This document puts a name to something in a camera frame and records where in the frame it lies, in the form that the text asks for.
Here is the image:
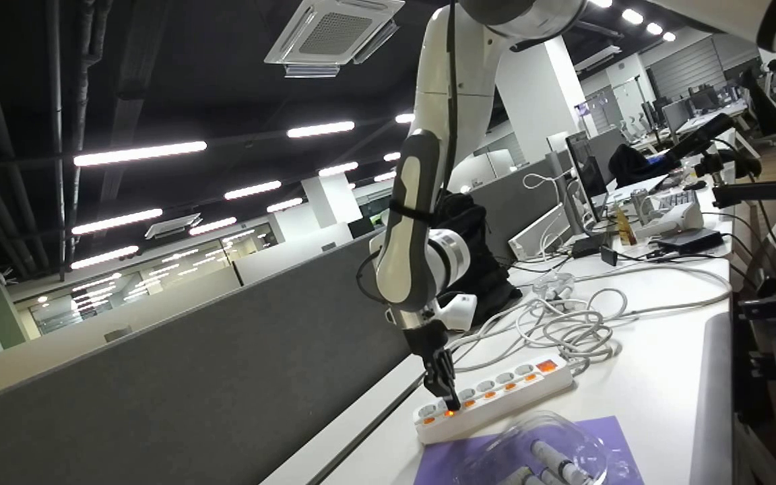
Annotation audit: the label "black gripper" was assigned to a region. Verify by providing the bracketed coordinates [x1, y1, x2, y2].
[402, 319, 467, 417]

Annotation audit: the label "white power strip orange switches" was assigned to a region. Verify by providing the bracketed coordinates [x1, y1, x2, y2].
[411, 357, 580, 448]

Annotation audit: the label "clear plastic bag of markers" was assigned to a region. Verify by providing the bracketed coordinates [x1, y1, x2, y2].
[467, 411, 616, 485]

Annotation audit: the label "purple paper sheet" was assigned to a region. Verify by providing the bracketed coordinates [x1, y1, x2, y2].
[409, 412, 647, 485]

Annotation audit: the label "grey desk partition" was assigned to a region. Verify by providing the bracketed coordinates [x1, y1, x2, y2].
[467, 155, 574, 276]
[0, 235, 420, 485]

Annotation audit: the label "black computer monitor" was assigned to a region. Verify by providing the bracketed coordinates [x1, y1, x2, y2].
[562, 128, 631, 230]

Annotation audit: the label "long ceiling light tube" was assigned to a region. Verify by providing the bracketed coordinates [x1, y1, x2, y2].
[220, 177, 286, 204]
[283, 117, 359, 142]
[67, 204, 166, 239]
[71, 138, 213, 172]

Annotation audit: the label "white box device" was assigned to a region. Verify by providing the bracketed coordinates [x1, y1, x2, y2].
[628, 186, 708, 238]

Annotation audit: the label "ceiling air conditioner unit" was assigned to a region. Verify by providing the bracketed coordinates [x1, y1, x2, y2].
[262, 0, 407, 83]

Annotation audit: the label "white power strip cable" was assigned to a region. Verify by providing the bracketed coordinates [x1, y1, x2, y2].
[444, 266, 739, 378]

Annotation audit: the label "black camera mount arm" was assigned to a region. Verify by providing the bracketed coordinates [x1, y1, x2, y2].
[708, 172, 776, 210]

